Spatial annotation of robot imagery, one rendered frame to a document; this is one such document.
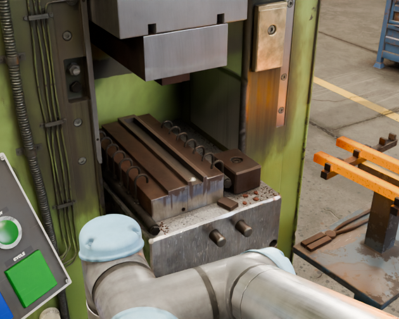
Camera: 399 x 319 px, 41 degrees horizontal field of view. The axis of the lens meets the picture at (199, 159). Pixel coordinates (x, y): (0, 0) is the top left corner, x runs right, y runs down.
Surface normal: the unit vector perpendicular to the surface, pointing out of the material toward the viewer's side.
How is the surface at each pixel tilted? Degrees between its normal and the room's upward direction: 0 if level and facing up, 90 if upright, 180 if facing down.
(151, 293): 10
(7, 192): 60
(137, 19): 90
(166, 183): 0
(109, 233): 0
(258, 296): 51
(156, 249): 90
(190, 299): 39
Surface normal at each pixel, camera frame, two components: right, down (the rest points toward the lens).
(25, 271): 0.72, -0.20
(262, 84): 0.51, 0.42
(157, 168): 0.00, -0.88
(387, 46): -0.80, 0.29
